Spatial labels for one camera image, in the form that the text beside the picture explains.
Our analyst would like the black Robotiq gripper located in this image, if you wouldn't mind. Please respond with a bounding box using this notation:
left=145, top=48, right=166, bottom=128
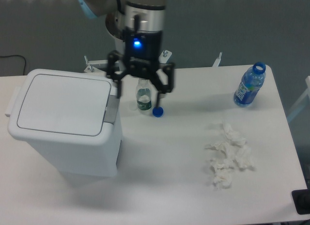
left=106, top=27, right=175, bottom=109

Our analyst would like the white trash can lid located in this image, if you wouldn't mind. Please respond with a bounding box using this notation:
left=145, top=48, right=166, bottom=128
left=17, top=74, right=111, bottom=136

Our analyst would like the blue bottle cap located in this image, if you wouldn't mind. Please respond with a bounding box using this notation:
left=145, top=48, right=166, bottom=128
left=152, top=106, right=164, bottom=117

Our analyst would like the white plastic trash can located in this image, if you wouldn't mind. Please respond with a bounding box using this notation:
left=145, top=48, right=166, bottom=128
left=8, top=69, right=123, bottom=177

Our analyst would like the clear bottle green label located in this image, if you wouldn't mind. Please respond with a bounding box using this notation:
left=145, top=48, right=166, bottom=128
left=136, top=78, right=152, bottom=116

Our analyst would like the blue plastic drink bottle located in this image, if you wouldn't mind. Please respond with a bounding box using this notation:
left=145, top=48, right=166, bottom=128
left=233, top=62, right=266, bottom=107

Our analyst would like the crumpled white tissue upper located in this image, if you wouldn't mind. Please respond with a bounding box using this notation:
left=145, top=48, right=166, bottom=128
left=206, top=122, right=254, bottom=171

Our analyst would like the crumpled white tissue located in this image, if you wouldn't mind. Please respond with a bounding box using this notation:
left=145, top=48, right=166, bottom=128
left=210, top=159, right=233, bottom=190
left=206, top=122, right=254, bottom=171

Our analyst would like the crumpled white tissue lower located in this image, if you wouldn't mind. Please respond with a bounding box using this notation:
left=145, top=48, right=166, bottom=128
left=210, top=159, right=233, bottom=190

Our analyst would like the black device at edge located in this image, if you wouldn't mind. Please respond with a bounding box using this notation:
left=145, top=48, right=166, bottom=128
left=292, top=189, right=310, bottom=215

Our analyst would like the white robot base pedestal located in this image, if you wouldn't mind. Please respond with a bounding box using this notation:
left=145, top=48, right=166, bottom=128
left=83, top=13, right=223, bottom=74

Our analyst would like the black cable on floor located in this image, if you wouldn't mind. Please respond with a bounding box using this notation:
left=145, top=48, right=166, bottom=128
left=0, top=54, right=27, bottom=76

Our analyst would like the white frame at right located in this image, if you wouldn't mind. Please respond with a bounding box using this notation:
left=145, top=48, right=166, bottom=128
left=287, top=76, right=310, bottom=123

